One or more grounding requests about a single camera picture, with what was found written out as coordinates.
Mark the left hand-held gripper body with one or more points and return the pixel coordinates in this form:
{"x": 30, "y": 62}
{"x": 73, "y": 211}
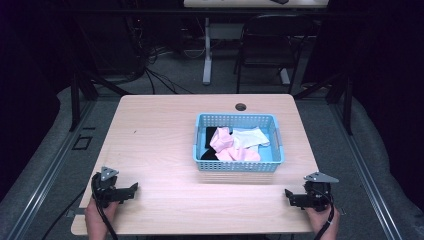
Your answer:
{"x": 108, "y": 191}

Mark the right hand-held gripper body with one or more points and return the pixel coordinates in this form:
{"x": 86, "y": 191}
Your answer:
{"x": 316, "y": 195}

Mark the person's right hand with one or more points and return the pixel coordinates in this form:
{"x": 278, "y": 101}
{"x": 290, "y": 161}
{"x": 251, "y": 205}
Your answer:
{"x": 321, "y": 221}

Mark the person's left hand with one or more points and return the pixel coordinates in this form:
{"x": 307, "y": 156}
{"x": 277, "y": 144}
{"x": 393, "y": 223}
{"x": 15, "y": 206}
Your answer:
{"x": 98, "y": 218}

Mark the blue plastic basket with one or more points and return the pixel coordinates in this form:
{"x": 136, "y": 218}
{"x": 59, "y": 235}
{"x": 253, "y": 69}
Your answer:
{"x": 271, "y": 156}

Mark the pink sock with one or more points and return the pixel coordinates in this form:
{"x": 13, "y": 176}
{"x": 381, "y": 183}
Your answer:
{"x": 221, "y": 138}
{"x": 238, "y": 155}

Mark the white sock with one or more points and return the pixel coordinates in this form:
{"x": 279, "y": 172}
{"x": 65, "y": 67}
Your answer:
{"x": 248, "y": 137}

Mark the black sock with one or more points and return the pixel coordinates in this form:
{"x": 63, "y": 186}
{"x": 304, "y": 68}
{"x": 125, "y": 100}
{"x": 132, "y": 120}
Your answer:
{"x": 210, "y": 136}

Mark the white desk with metal legs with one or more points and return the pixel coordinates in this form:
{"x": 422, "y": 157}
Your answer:
{"x": 207, "y": 50}

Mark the black folding chair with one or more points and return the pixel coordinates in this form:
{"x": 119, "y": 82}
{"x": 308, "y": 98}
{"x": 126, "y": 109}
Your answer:
{"x": 273, "y": 36}

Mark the dark object on desk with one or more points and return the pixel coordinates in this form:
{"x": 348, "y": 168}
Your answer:
{"x": 279, "y": 1}

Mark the aluminium floor rail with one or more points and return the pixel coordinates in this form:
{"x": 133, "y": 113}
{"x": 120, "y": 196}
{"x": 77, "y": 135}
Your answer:
{"x": 46, "y": 180}
{"x": 366, "y": 176}

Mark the black metal frame stand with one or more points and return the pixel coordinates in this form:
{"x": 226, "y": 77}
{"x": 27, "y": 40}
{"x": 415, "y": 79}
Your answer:
{"x": 76, "y": 100}
{"x": 346, "y": 103}

